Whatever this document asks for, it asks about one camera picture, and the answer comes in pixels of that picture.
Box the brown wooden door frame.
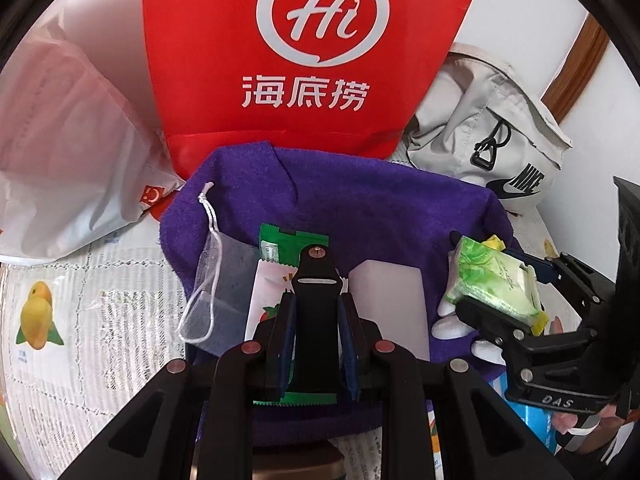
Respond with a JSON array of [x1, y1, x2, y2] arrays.
[[542, 12, 611, 121]]

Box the black plastic clip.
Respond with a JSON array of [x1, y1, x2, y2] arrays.
[[287, 245, 346, 393]]

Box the green tissue pack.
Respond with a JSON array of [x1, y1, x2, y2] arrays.
[[452, 235, 548, 336]]

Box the grey waist bag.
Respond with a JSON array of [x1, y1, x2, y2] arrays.
[[395, 42, 573, 216]]

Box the black and gold box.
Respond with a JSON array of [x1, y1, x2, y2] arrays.
[[250, 437, 351, 480]]

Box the person's right hand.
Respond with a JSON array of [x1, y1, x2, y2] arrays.
[[552, 400, 631, 456]]

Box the blue tissue pack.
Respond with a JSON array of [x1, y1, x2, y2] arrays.
[[492, 375, 563, 456]]

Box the white sponge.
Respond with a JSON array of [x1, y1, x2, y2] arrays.
[[347, 259, 432, 363]]

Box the white mesh drawstring bag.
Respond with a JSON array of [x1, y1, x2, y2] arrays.
[[178, 181, 261, 356]]

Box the green and white snack packet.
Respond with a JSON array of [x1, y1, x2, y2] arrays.
[[245, 222, 346, 406]]

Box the purple towel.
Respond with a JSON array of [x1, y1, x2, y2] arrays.
[[159, 141, 523, 448]]

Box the white glove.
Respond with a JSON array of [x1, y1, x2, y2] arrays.
[[432, 232, 506, 363]]

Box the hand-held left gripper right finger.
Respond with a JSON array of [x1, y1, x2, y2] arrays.
[[337, 292, 583, 480]]

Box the red paper bag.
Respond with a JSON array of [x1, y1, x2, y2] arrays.
[[141, 0, 493, 181]]

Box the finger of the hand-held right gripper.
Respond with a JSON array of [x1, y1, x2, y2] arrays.
[[500, 247, 617, 312], [456, 296, 537, 357]]

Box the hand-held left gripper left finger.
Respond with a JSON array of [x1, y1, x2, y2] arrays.
[[60, 290, 301, 480]]

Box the white plastic shopping bag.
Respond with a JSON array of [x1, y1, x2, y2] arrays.
[[0, 15, 188, 263]]

